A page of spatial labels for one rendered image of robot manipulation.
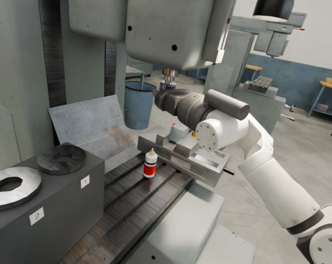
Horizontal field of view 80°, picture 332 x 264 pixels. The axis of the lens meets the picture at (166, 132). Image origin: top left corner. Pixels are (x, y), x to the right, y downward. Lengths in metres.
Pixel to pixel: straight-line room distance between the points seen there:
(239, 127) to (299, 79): 6.60
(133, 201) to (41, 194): 0.30
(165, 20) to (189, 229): 0.59
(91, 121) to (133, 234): 0.49
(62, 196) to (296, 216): 0.40
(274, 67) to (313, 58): 0.95
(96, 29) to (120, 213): 0.49
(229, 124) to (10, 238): 0.41
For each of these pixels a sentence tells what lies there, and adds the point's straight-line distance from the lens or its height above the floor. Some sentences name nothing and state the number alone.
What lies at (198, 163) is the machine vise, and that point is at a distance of 0.72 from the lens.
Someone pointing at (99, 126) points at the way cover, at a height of 0.98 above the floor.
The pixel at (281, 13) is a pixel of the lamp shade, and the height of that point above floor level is 1.45.
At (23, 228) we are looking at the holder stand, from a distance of 0.40.
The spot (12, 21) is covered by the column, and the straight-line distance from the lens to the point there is 0.72.
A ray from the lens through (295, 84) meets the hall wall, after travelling 7.02.
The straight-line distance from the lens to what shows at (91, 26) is 0.61.
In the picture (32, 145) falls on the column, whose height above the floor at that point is 0.96.
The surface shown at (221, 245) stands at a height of 0.73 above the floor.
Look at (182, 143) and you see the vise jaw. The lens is 0.73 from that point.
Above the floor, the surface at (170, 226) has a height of 0.85.
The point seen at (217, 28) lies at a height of 1.41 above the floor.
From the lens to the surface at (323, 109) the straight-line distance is 6.38.
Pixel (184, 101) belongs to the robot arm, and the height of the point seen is 1.25.
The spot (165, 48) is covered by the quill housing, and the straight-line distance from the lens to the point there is 0.47.
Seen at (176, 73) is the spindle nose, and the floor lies 1.29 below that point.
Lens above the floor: 1.39
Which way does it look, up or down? 27 degrees down
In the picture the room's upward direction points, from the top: 10 degrees clockwise
